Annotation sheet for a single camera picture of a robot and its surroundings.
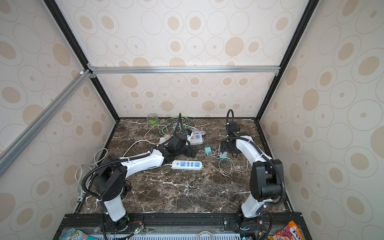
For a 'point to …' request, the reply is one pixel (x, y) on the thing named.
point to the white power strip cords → (80, 173)
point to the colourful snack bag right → (290, 232)
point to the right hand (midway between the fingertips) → (234, 148)
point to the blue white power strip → (187, 165)
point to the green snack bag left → (73, 233)
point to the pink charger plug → (167, 137)
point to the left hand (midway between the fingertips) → (197, 146)
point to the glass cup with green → (152, 119)
